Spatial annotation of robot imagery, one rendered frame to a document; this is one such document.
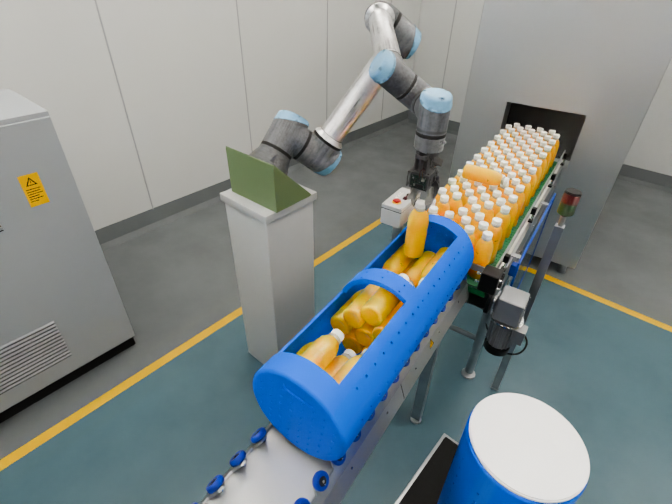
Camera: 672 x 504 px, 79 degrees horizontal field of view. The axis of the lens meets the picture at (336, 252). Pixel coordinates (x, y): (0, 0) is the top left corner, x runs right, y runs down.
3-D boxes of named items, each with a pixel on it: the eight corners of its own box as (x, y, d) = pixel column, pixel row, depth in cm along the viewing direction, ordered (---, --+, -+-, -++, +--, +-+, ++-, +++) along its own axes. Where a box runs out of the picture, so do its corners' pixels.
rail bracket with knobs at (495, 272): (471, 290, 166) (476, 270, 160) (476, 281, 171) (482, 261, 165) (495, 300, 162) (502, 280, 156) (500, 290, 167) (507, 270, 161)
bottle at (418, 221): (424, 257, 147) (433, 212, 136) (405, 257, 147) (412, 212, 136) (420, 246, 153) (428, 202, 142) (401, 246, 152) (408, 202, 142)
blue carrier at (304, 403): (251, 412, 112) (250, 349, 94) (397, 258, 171) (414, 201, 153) (335, 479, 102) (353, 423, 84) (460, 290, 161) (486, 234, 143)
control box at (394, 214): (379, 222, 189) (381, 202, 183) (399, 205, 203) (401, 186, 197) (399, 229, 185) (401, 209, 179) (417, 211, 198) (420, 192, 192)
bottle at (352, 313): (365, 317, 118) (395, 283, 130) (345, 304, 120) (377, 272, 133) (359, 331, 122) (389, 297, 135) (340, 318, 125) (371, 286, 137)
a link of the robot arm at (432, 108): (447, 86, 120) (459, 95, 112) (439, 128, 127) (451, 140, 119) (416, 86, 119) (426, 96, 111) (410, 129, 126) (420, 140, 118)
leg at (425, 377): (408, 420, 217) (425, 340, 180) (413, 412, 221) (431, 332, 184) (418, 426, 214) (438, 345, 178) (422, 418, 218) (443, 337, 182)
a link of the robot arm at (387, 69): (376, -15, 160) (391, 51, 113) (399, 7, 165) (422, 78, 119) (357, 11, 166) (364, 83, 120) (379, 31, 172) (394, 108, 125)
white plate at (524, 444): (602, 519, 86) (600, 521, 87) (578, 407, 108) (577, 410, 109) (467, 479, 92) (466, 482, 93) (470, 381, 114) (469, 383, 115)
